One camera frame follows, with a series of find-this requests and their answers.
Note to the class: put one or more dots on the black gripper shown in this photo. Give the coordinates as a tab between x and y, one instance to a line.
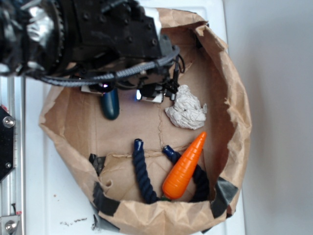
115	44

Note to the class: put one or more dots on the dark green plastic pickle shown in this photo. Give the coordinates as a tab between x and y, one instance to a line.
110	104

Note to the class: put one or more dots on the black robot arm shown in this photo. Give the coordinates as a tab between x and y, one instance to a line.
32	38

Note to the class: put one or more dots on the crumpled white paper ball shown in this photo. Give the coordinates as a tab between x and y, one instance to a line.
187	111

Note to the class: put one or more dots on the brown paper bag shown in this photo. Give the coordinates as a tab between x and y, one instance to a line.
98	152

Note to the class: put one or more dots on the orange plastic carrot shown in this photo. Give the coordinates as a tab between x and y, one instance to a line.
180	175

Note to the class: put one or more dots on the white plastic tray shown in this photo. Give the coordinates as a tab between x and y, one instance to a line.
54	203

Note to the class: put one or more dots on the aluminium frame rail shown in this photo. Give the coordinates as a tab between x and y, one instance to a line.
12	189

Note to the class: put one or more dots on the black metal bracket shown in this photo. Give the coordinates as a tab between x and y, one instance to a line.
7	143

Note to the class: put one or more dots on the silver corner bracket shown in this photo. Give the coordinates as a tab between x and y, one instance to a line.
10	225

